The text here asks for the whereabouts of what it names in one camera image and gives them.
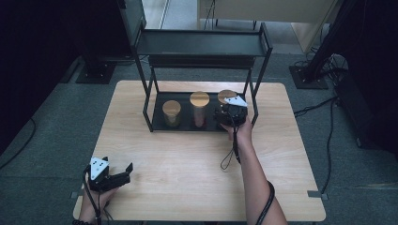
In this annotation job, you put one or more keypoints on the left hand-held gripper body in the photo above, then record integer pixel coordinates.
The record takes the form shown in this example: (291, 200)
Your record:
(98, 170)

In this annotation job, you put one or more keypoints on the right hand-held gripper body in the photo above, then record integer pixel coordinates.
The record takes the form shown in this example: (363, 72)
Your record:
(233, 112)

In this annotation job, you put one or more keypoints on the tall glass jar yellow grains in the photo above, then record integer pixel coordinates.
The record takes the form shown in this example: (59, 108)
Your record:
(223, 94)

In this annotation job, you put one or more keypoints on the tall glass jar red beans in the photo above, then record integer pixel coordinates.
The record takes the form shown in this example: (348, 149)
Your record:
(199, 99)

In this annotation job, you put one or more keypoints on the short glass jar green beans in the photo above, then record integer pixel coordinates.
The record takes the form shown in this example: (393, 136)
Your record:
(171, 108)

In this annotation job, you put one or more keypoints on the black metal shelf rack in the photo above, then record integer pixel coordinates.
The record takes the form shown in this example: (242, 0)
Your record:
(200, 43)

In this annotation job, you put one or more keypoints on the person's right hand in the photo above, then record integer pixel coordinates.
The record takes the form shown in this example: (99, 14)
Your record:
(242, 132)

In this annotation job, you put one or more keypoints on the person's left hand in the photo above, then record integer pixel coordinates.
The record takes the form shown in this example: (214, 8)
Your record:
(94, 206)

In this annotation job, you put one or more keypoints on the grey tape strip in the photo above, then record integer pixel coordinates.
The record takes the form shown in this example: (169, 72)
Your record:
(316, 194)
(75, 195)

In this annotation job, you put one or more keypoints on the black square stand base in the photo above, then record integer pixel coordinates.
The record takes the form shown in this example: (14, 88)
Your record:
(95, 75)
(308, 82)

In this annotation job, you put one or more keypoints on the beige cabinet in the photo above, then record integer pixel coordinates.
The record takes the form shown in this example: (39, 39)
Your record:
(266, 9)

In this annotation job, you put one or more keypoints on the black box on floor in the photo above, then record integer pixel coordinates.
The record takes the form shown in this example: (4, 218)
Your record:
(353, 106)

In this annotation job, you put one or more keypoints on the dark upright panel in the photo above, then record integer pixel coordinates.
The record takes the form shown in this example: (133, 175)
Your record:
(131, 18)

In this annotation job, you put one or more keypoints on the black slanted stand post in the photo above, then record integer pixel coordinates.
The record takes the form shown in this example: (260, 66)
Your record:
(328, 40)

